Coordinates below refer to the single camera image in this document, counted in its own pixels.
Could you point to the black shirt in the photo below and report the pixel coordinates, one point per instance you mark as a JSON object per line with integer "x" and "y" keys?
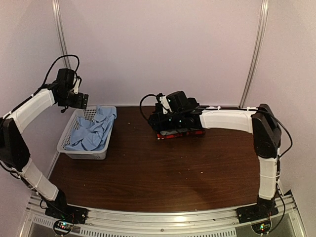
{"x": 193, "y": 104}

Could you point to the red plaid shirt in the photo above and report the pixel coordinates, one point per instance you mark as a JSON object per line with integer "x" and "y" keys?
{"x": 191, "y": 132}

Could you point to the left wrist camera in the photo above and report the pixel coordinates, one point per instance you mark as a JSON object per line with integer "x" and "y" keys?
{"x": 69, "y": 79}

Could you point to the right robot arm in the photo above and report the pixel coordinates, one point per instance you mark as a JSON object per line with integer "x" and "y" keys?
{"x": 235, "y": 147}

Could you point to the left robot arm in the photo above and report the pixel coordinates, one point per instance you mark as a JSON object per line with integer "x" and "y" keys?
{"x": 14, "y": 150}

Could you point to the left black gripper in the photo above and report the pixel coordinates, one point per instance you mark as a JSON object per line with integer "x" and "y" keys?
{"x": 77, "y": 104}

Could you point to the right aluminium frame post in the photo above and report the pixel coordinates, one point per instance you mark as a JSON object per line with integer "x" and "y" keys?
{"x": 263, "y": 18}

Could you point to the light blue long sleeve shirt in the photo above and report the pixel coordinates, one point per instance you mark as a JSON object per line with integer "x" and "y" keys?
{"x": 91, "y": 135}

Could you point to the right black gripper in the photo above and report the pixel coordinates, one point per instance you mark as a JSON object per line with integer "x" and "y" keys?
{"x": 154, "y": 124}

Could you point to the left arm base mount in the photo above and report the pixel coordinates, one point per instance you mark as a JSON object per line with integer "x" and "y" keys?
{"x": 66, "y": 221}

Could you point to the white plastic laundry basket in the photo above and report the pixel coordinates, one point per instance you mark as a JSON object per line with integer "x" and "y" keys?
{"x": 88, "y": 114}

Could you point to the front aluminium rail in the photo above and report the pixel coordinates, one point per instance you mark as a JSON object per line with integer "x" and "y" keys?
{"x": 209, "y": 223}

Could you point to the grey shirt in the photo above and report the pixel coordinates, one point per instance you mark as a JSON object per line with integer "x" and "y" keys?
{"x": 173, "y": 132}

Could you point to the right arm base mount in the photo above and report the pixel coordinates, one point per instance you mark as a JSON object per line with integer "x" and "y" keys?
{"x": 258, "y": 216}

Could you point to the left aluminium frame post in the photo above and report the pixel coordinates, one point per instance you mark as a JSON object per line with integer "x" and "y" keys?
{"x": 59, "y": 26}

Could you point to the aluminium frame post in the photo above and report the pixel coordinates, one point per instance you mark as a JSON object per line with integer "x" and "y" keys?
{"x": 59, "y": 26}
{"x": 263, "y": 18}

